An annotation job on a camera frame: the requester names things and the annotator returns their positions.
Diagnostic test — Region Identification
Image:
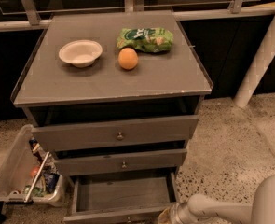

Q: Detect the white diagonal support pole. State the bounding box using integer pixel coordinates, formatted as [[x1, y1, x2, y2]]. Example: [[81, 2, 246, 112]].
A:
[[233, 16, 275, 108]]

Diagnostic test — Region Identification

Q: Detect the grey bottom drawer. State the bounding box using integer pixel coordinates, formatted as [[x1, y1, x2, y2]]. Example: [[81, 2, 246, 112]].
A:
[[64, 168, 179, 224]]

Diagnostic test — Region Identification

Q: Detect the grey drawer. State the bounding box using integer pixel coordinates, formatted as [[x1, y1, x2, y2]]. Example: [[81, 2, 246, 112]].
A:
[[31, 96, 200, 152], [64, 168, 179, 224], [55, 141, 186, 176]]

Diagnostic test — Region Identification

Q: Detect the orange fruit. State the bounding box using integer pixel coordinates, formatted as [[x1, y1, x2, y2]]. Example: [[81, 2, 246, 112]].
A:
[[118, 48, 138, 70]]

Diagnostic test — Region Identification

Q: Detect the grey drawer cabinet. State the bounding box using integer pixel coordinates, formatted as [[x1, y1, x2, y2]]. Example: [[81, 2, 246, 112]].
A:
[[10, 10, 213, 179]]

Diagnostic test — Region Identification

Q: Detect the grey middle drawer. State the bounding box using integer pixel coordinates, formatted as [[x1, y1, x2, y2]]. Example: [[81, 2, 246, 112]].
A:
[[55, 141, 186, 176]]

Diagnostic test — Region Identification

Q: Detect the white paper bowl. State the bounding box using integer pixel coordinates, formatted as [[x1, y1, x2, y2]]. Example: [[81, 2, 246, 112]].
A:
[[59, 40, 103, 68]]

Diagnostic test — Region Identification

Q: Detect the grey top drawer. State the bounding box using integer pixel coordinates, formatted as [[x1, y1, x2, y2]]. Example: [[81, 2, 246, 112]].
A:
[[31, 96, 200, 152]]

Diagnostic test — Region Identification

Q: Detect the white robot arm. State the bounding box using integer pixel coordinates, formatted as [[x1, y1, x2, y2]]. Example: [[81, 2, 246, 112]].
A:
[[158, 176, 275, 224]]

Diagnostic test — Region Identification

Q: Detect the green chip bag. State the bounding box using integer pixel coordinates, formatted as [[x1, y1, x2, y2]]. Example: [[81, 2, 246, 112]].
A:
[[117, 27, 173, 53]]

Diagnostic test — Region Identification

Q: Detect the clear plastic storage bin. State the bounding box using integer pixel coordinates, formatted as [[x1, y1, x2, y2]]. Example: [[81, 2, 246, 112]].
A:
[[0, 124, 66, 208]]

